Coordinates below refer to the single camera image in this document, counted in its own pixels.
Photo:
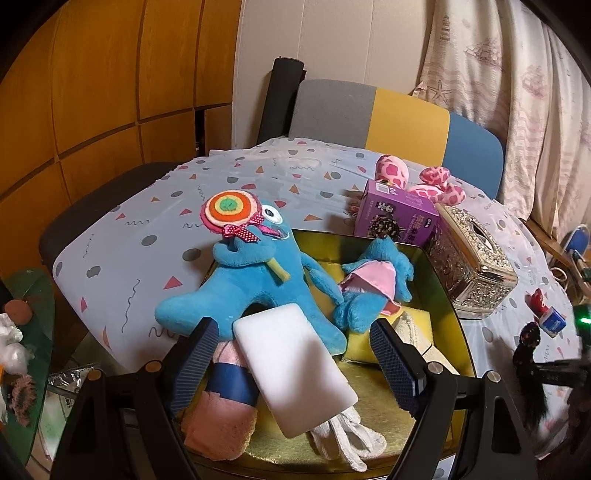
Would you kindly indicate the green glass side table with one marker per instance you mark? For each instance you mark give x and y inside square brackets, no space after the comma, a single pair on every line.
[32,286]

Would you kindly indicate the pink spotted plush toy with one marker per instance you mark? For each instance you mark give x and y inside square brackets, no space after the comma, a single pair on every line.
[436,187]

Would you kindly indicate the gold tray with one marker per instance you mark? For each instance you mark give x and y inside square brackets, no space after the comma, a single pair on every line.
[369,392]

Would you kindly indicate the white crumpled tissue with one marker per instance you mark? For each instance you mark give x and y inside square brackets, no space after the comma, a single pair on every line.
[11,348]

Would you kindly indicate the large blue plush with lollipop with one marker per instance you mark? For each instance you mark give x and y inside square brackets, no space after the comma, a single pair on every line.
[240,286]

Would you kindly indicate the dark fuzzy object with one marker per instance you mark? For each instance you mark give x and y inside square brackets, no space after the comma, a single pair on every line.
[23,392]

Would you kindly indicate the grey yellow blue chair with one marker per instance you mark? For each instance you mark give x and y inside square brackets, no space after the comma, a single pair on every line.
[411,120]

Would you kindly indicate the patterned pale blue tablecloth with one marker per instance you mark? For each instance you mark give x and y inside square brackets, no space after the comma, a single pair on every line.
[161,198]

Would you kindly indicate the brown round object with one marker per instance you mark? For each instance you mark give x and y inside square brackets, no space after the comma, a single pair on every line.
[21,311]

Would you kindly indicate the yellow sponge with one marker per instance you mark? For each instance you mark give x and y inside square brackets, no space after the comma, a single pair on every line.
[358,350]

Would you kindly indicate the red and blue small packet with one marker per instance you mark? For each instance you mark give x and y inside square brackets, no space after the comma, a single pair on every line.
[551,318]

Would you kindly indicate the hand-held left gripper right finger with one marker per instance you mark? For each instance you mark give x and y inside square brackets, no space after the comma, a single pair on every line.
[392,364]

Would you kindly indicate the purple cardboard box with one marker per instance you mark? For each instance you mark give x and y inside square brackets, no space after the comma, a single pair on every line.
[397,212]

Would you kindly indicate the wooden wardrobe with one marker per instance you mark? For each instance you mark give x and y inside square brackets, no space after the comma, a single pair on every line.
[92,92]

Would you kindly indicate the pale patterned curtain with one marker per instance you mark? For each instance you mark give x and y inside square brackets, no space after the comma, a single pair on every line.
[508,92]

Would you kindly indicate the blue folding chair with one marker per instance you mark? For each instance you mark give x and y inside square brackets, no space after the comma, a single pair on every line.
[577,240]

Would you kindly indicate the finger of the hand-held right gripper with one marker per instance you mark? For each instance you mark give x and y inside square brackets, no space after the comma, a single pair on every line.
[558,371]

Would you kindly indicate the pink towel roll blue band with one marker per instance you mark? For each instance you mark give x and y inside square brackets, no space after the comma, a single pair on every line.
[217,424]

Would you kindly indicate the white sponge block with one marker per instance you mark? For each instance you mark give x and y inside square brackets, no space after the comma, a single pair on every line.
[291,364]

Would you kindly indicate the ornate metallic tissue box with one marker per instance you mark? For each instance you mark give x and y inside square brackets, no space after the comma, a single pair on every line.
[466,272]

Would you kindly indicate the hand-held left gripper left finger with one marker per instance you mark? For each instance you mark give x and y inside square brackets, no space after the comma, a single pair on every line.
[196,364]

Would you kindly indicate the small blue plush pink dress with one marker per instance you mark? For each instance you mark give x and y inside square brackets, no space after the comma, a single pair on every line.
[364,304]

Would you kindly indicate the wooden desk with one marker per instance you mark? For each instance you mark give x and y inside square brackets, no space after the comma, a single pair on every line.
[545,235]

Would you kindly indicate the silver foil bag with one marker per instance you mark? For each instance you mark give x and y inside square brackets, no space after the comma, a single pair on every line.
[69,381]

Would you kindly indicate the cream cloth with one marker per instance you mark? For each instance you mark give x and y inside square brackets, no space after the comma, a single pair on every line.
[415,330]

